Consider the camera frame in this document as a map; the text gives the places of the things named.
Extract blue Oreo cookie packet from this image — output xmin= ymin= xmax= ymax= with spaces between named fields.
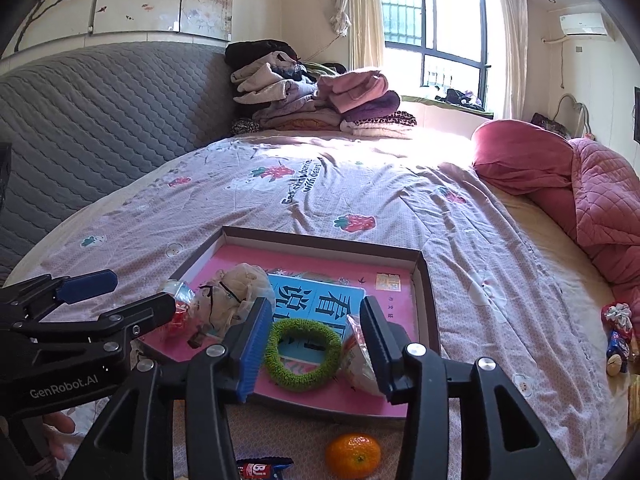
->
xmin=235 ymin=456 xmax=294 ymax=480

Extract orange tangerine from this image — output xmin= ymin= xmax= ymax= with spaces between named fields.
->
xmin=324 ymin=434 xmax=382 ymax=479

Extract person's left hand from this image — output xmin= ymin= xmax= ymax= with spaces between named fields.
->
xmin=25 ymin=412 xmax=76 ymax=477

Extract pink strawberry print bedsheet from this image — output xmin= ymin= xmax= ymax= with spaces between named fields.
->
xmin=10 ymin=132 xmax=627 ymax=479

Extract red toy egg packet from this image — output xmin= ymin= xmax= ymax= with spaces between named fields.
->
xmin=162 ymin=280 xmax=196 ymax=337

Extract blue white toy egg packet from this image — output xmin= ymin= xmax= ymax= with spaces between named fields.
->
xmin=340 ymin=314 xmax=382 ymax=396

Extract small colourful doll toy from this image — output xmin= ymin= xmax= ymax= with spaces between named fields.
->
xmin=601 ymin=302 xmax=639 ymax=377

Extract grey quilted headboard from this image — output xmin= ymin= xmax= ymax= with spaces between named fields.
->
xmin=1 ymin=41 xmax=234 ymax=278

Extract pink blue children's book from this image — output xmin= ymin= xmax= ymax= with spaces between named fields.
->
xmin=142 ymin=242 xmax=420 ymax=418

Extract shallow cardboard box tray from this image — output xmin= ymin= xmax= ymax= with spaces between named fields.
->
xmin=135 ymin=224 xmax=442 ymax=421

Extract pink quilted blanket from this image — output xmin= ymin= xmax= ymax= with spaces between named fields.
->
xmin=528 ymin=139 xmax=639 ymax=326

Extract pink pillow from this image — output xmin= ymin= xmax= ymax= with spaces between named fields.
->
xmin=472 ymin=119 xmax=574 ymax=195

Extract painted cabinet above headboard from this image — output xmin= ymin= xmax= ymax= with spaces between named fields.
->
xmin=2 ymin=0 xmax=232 ymax=58

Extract pile of folded clothes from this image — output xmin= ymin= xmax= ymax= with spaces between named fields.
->
xmin=224 ymin=39 xmax=418 ymax=138

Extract white heart shaped chair back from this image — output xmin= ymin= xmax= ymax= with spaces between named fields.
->
xmin=552 ymin=93 xmax=592 ymax=138

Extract items on window sill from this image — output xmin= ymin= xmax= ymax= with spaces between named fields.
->
xmin=424 ymin=72 xmax=484 ymax=110

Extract black framed window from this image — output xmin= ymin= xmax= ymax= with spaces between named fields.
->
xmin=381 ymin=0 xmax=490 ymax=110

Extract cream right curtain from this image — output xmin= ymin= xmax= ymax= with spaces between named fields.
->
xmin=499 ymin=0 xmax=529 ymax=119

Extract cream curtain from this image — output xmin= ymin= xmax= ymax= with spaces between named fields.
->
xmin=329 ymin=0 xmax=385 ymax=68
xmin=499 ymin=0 xmax=529 ymax=119

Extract cream left curtain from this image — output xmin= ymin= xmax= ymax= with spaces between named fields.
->
xmin=329 ymin=0 xmax=385 ymax=68

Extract beige drawstring cloth pouch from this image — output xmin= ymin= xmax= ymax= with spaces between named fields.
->
xmin=189 ymin=263 xmax=276 ymax=339

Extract green fuzzy ring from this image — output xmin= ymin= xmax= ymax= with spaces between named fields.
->
xmin=261 ymin=317 xmax=344 ymax=394

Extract black wall television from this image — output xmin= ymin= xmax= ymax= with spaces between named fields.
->
xmin=632 ymin=87 xmax=640 ymax=144

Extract white wall air conditioner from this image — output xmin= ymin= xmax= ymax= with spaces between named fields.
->
xmin=559 ymin=12 xmax=608 ymax=37

